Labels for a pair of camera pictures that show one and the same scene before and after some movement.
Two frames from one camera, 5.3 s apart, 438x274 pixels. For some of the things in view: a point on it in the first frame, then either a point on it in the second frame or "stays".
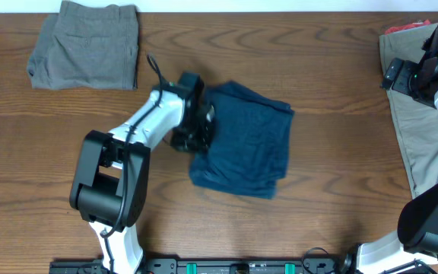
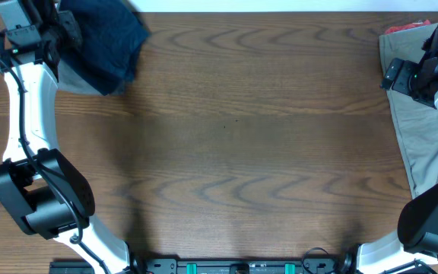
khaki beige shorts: [416, 122] stays
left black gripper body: [202, 127] -> [68, 24]
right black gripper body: [396, 74] stays
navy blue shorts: [250, 146] -> [104, 46]
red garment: [411, 25] stays
